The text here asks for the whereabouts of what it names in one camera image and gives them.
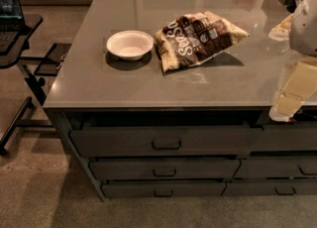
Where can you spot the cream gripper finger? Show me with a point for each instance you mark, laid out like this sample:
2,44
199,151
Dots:
281,31
297,83

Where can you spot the grey drawer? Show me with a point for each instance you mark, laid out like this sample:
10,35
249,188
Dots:
282,188
166,188
270,168
163,168
164,141
297,136

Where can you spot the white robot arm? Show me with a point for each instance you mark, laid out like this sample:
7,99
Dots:
303,30

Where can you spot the brown and cream chip bag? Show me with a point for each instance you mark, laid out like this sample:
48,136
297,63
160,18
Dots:
192,39

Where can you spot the white paper bowl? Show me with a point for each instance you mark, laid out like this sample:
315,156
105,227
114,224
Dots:
129,45

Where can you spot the black laptop stand table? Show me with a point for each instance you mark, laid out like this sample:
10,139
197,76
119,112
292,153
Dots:
34,70

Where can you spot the black laptop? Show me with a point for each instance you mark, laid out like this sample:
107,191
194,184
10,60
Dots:
12,24

